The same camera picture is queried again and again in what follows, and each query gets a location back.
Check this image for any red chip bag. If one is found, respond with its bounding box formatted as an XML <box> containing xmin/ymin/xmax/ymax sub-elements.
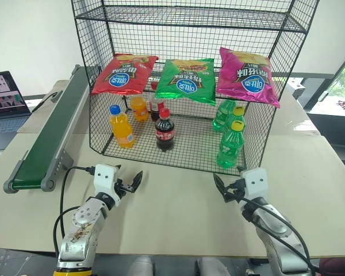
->
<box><xmin>91</xmin><ymin>53</ymin><xmax>159</xmax><ymax>96</ymax></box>

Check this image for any black wire mesh shelf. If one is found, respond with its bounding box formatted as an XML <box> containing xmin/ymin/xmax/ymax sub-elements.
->
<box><xmin>70</xmin><ymin>0</ymin><xmax>320</xmax><ymax>176</ymax></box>

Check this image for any green chip bag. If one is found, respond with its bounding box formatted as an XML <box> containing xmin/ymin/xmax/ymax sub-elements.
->
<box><xmin>155</xmin><ymin>58</ymin><xmax>216</xmax><ymax>106</ymax></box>

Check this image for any black laptop power cable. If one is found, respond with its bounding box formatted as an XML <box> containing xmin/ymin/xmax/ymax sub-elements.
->
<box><xmin>30</xmin><ymin>92</ymin><xmax>58</xmax><ymax>113</ymax></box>

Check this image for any magenta chip bag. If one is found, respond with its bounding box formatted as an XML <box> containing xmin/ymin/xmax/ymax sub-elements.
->
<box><xmin>216</xmin><ymin>47</ymin><xmax>281</xmax><ymax>109</ymax></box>

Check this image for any open laptop computer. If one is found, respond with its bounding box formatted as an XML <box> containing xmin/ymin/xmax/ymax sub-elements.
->
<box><xmin>0</xmin><ymin>71</ymin><xmax>32</xmax><ymax>152</ymax></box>

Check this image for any dark red rounded object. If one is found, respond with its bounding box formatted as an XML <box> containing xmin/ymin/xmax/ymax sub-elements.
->
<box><xmin>318</xmin><ymin>257</ymin><xmax>345</xmax><ymax>276</ymax></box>

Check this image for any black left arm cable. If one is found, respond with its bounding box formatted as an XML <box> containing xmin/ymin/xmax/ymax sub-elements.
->
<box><xmin>52</xmin><ymin>166</ymin><xmax>96</xmax><ymax>261</ymax></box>

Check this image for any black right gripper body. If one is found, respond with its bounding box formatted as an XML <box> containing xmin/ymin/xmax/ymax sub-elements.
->
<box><xmin>225</xmin><ymin>179</ymin><xmax>247</xmax><ymax>202</ymax></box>

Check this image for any green soda bottle yellow cap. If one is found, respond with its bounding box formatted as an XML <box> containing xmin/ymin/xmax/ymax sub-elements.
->
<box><xmin>226</xmin><ymin>106</ymin><xmax>246</xmax><ymax>125</ymax></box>
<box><xmin>216</xmin><ymin>120</ymin><xmax>246</xmax><ymax>168</ymax></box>

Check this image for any black background desk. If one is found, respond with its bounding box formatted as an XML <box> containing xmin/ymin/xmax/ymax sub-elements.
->
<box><xmin>286</xmin><ymin>70</ymin><xmax>335</xmax><ymax>109</ymax></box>

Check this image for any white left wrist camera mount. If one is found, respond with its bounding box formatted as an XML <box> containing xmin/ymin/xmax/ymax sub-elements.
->
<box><xmin>93</xmin><ymin>163</ymin><xmax>121</xmax><ymax>206</ymax></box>

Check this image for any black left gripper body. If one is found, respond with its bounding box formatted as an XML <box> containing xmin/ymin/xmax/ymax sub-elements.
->
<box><xmin>114</xmin><ymin>178</ymin><xmax>134</xmax><ymax>202</ymax></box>

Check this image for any green conveyor belt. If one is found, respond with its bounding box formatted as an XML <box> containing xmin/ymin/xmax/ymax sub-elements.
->
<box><xmin>3</xmin><ymin>64</ymin><xmax>101</xmax><ymax>194</ymax></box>

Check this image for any cola bottle red cap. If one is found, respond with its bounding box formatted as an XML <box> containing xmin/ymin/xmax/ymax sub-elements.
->
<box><xmin>155</xmin><ymin>108</ymin><xmax>175</xmax><ymax>152</ymax></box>
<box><xmin>148</xmin><ymin>81</ymin><xmax>166</xmax><ymax>122</ymax></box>

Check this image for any orange soda bottle blue cap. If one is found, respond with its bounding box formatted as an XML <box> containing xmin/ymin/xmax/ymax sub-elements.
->
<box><xmin>109</xmin><ymin>105</ymin><xmax>136</xmax><ymax>150</ymax></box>

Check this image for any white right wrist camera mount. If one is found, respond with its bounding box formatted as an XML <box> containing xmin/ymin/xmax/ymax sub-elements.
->
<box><xmin>239</xmin><ymin>168</ymin><xmax>269</xmax><ymax>200</ymax></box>

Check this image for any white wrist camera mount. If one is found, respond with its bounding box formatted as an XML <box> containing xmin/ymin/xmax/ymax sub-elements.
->
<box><xmin>239</xmin><ymin>168</ymin><xmax>269</xmax><ymax>200</ymax></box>
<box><xmin>93</xmin><ymin>163</ymin><xmax>121</xmax><ymax>206</ymax></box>

